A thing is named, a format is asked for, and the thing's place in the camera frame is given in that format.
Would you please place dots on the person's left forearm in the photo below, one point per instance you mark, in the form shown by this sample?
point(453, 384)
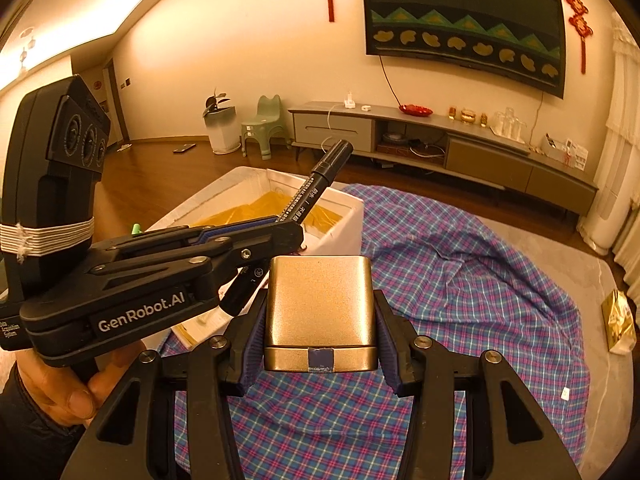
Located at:
point(25, 440)

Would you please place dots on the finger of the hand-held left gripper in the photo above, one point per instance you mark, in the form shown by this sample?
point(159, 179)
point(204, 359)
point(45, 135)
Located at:
point(235, 230)
point(270, 247)

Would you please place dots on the dark patterned wall hanging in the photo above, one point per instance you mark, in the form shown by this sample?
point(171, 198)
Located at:
point(465, 25)

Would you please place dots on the small white cabinet ornaments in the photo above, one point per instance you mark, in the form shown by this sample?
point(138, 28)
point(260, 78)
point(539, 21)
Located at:
point(357, 102)

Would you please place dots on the gold cube speaker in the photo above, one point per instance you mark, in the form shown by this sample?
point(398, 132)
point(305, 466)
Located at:
point(320, 305)

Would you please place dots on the red plate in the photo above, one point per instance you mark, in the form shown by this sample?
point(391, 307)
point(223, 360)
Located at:
point(416, 109)

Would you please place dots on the grey mat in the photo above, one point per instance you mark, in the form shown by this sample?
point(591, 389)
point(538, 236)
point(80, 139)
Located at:
point(600, 410)

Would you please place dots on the clear glass cup set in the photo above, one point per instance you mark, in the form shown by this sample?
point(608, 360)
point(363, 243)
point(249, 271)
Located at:
point(510, 122)

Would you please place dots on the white bin with plant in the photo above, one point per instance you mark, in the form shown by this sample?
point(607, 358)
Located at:
point(222, 127)

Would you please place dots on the dark wooden door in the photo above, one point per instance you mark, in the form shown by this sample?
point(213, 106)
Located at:
point(117, 105)

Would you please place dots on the gold cup set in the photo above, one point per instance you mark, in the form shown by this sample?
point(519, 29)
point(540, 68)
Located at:
point(467, 116)

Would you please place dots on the person's left hand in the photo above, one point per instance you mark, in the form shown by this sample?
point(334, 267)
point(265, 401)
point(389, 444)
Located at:
point(55, 395)

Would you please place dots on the cream curtain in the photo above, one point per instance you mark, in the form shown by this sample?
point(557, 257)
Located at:
point(631, 240)

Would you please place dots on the gold foil snack bag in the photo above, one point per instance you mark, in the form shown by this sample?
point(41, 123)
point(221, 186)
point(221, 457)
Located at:
point(617, 322)

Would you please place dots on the white box of small goods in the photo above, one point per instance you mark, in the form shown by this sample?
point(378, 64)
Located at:
point(565, 150)

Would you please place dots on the blue plaid blanket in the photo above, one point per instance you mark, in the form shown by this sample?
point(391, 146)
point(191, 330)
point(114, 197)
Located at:
point(475, 310)

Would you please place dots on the dark phone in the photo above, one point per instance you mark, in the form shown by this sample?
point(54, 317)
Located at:
point(184, 148)

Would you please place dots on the green plastic stool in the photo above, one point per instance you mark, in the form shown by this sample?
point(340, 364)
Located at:
point(262, 127)

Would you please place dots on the black marker pen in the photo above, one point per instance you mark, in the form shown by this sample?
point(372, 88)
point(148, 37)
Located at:
point(320, 180)

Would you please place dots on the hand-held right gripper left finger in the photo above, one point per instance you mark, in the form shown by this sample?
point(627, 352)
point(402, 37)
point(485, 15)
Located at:
point(252, 345)

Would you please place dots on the white foam box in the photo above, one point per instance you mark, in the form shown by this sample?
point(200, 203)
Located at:
point(345, 230)

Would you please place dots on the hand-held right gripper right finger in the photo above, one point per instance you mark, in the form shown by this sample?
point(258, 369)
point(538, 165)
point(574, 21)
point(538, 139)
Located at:
point(387, 355)

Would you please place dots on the grey low cabinet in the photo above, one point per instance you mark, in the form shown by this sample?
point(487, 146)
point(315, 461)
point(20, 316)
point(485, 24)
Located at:
point(475, 155)

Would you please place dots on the white lace-covered air conditioner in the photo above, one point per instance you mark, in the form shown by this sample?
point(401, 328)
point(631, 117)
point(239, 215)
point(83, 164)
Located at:
point(610, 170)

